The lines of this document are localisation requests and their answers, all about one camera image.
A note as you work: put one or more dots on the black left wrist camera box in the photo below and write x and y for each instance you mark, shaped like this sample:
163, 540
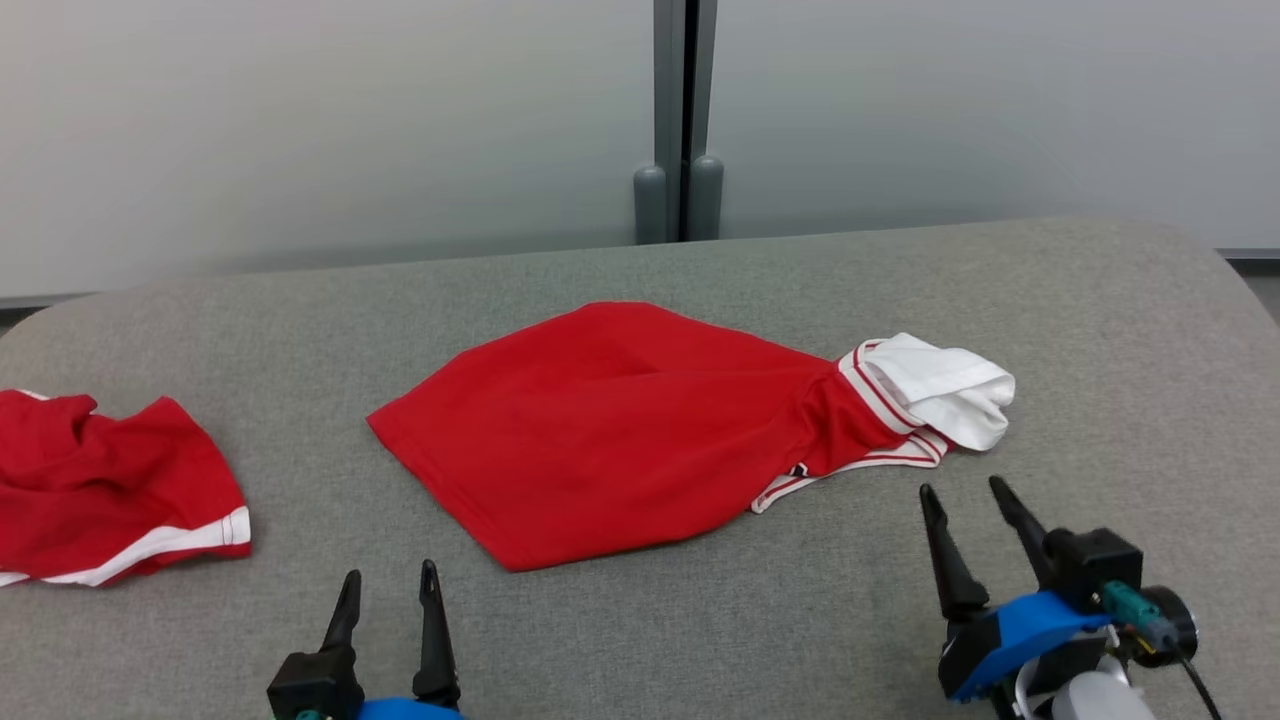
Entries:
315, 685

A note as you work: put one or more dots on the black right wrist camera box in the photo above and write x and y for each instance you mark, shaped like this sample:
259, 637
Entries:
1095, 565

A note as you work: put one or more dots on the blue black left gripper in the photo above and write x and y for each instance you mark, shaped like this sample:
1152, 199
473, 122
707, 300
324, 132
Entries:
410, 710

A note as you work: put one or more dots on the grey fabric sofa cushion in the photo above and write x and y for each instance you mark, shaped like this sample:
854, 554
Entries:
700, 640

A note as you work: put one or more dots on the grey partition post with bumpers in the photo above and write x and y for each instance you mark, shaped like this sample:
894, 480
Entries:
668, 100

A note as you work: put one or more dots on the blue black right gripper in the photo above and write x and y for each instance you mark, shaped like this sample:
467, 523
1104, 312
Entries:
1020, 630

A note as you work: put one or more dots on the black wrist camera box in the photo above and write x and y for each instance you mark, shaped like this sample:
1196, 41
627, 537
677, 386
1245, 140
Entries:
1095, 565
315, 685

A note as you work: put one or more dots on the black cylindrical right gripper motor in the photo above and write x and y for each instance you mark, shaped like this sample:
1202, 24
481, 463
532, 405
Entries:
1172, 615

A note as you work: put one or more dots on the red shorts with white stripe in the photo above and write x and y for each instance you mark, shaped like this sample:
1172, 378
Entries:
100, 490

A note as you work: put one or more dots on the red jersey with white sleeves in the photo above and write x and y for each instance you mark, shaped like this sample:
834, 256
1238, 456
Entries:
620, 440

